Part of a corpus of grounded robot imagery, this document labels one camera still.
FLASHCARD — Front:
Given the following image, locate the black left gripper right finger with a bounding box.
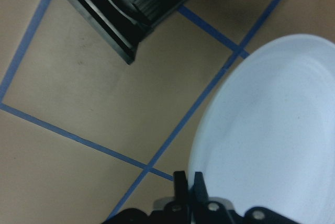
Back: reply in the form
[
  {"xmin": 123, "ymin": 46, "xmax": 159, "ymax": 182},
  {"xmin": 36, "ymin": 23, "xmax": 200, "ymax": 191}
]
[{"xmin": 193, "ymin": 172, "xmax": 208, "ymax": 204}]

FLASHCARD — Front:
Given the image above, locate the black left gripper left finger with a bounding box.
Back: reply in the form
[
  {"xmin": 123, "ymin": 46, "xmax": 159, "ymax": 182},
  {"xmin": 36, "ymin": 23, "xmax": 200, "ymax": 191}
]
[{"xmin": 173, "ymin": 171, "xmax": 189, "ymax": 206}]

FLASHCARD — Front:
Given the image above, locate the light blue plate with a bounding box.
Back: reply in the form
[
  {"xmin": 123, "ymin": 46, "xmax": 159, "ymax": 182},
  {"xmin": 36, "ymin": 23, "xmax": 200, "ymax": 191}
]
[{"xmin": 188, "ymin": 34, "xmax": 334, "ymax": 223}]

